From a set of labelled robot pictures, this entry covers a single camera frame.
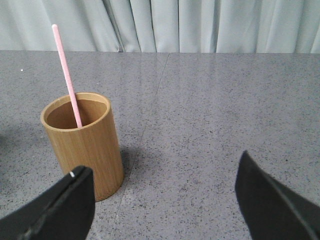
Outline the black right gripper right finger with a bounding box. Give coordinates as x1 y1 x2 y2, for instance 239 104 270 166
235 151 320 240

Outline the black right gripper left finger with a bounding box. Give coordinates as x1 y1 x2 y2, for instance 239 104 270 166
0 166 95 240

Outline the bamboo cylindrical holder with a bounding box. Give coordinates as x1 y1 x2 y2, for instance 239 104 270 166
40 92 124 202

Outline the pale green curtain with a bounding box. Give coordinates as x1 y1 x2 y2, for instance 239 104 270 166
0 0 320 54

